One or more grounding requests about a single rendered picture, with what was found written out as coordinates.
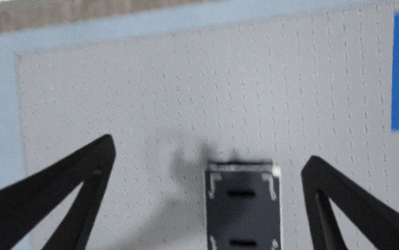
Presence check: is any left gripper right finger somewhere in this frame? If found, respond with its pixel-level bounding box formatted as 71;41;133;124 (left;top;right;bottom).
301;155;399;250

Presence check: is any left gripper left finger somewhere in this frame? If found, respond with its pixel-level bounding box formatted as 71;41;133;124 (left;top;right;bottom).
0;134;116;250

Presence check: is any blue tape rectangle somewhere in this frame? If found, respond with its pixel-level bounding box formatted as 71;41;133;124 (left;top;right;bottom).
390;8;399;128

